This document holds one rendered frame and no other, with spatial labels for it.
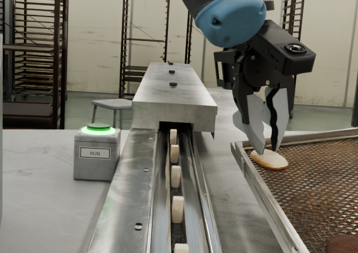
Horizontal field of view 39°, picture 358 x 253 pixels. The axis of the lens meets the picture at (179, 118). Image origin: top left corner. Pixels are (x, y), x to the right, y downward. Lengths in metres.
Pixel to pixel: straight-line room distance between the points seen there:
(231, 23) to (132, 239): 0.25
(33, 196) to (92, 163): 0.12
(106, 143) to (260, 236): 0.30
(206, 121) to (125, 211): 0.51
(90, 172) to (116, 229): 0.31
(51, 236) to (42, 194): 0.16
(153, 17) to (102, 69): 1.08
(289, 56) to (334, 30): 7.36
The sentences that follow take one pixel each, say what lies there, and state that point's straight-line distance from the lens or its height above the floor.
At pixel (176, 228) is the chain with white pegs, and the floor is 0.84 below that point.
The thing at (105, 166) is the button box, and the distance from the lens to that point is 0.84.
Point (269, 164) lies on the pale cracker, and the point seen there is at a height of 0.90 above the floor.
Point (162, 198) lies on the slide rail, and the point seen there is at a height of 0.85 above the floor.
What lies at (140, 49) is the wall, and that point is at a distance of 7.61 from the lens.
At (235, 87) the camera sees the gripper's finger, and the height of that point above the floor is 1.00.
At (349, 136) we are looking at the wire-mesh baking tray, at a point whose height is 0.92.
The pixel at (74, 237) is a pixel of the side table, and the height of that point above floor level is 0.82.
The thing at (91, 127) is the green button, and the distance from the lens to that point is 0.84.
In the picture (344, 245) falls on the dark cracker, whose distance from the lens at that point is 0.45.
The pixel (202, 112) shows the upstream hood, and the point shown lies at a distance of 1.06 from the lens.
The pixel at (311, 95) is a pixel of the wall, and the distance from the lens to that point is 7.97.
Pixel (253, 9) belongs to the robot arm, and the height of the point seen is 1.10.
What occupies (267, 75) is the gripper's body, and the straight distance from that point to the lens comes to 0.71.
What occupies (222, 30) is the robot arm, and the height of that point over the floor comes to 1.07.
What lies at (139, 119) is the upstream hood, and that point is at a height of 0.88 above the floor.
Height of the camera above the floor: 1.07
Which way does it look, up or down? 10 degrees down
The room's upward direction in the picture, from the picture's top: 4 degrees clockwise
